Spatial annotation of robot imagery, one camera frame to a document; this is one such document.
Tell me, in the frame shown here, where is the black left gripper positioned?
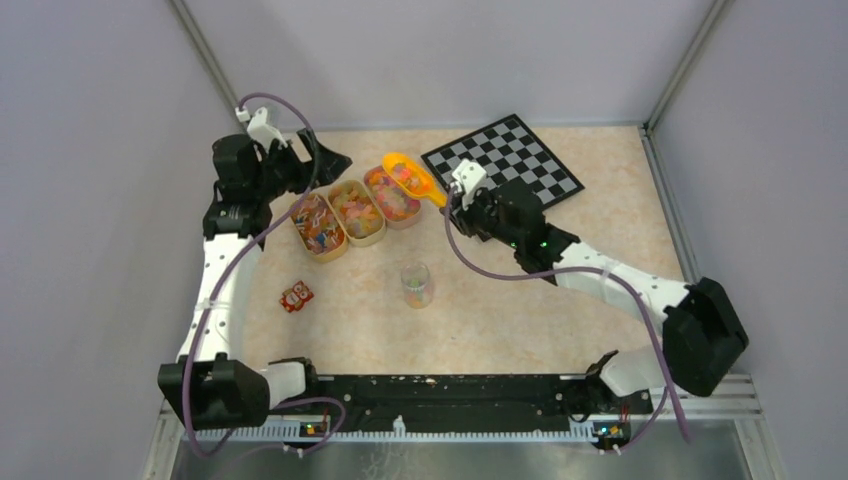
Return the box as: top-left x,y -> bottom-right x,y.
253,127 -> 351,201

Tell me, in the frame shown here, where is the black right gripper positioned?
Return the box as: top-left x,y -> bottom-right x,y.
442,185 -> 522,250

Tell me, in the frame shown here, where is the yellow plastic scoop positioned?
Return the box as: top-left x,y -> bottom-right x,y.
381,152 -> 447,208

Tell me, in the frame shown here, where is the clear glass jar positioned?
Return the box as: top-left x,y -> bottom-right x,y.
400,262 -> 433,309

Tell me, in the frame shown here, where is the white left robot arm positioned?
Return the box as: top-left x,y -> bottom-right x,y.
157,128 -> 352,431

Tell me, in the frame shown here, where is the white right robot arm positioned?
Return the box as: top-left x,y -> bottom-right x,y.
443,182 -> 750,412

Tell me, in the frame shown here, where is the pink tray with candies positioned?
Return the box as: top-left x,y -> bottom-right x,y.
363,166 -> 422,230

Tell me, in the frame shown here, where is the yellow tray with lollipops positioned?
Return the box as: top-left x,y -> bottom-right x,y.
290,193 -> 348,263

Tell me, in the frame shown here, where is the cream tray with gummies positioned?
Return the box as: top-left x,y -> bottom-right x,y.
327,180 -> 387,247

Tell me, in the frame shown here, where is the black white chessboard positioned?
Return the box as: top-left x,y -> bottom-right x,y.
420,113 -> 584,208

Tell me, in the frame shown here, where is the red owl toy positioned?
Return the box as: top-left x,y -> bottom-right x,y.
279,281 -> 314,313

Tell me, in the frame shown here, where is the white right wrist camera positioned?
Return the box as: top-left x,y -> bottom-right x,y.
449,159 -> 488,210

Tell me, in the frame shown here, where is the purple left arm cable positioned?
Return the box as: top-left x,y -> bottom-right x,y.
180,92 -> 347,460

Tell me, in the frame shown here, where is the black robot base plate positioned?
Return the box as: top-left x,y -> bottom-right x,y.
273,374 -> 654,433

